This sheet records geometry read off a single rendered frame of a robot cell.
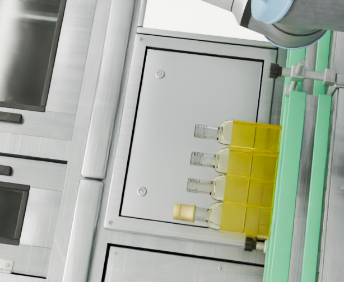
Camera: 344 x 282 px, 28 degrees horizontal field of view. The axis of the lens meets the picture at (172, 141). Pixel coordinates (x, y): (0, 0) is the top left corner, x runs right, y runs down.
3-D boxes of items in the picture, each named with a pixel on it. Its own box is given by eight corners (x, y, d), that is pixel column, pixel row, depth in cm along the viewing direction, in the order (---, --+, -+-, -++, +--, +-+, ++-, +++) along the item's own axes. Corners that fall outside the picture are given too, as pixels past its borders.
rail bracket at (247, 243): (306, 245, 151) (243, 237, 152) (310, 241, 144) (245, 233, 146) (304, 264, 150) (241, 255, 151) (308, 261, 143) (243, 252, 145)
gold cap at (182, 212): (196, 203, 144) (175, 200, 144) (195, 207, 141) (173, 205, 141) (194, 220, 145) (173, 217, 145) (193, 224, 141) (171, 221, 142)
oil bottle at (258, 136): (319, 136, 148) (218, 124, 150) (324, 129, 143) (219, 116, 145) (317, 162, 147) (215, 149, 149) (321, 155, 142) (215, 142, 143)
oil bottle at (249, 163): (316, 164, 147) (215, 151, 149) (320, 158, 142) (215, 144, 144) (314, 189, 146) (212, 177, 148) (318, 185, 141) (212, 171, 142)
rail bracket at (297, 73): (325, 89, 144) (265, 81, 145) (341, 59, 128) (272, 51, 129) (324, 102, 143) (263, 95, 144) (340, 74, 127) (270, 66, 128)
